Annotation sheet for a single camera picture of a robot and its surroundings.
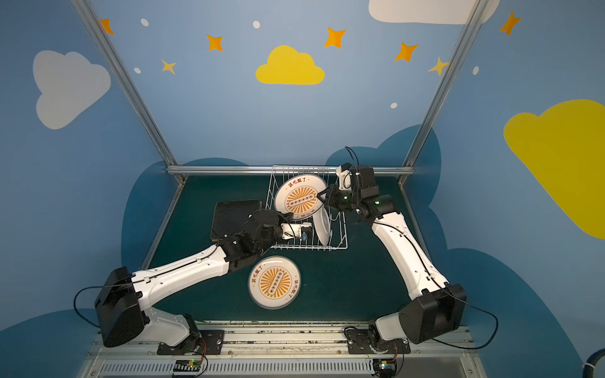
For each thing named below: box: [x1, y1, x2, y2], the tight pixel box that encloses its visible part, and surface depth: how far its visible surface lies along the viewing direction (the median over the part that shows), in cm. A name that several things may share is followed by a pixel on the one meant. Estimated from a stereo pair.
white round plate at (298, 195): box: [274, 174, 326, 220], surface depth 83 cm
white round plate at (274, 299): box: [248, 289, 300, 310], surface depth 84 cm
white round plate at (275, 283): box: [248, 255, 302, 311], surface depth 88 cm
